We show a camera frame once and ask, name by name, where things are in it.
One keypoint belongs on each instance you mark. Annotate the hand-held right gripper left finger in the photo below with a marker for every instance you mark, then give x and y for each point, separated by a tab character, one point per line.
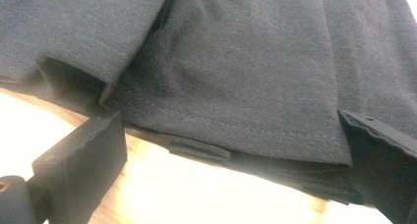
82	165

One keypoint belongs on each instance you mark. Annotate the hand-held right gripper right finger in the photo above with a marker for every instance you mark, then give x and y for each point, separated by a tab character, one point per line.
383	165

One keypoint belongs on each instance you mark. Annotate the dark grey garment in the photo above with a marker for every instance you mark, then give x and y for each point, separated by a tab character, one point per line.
229	70

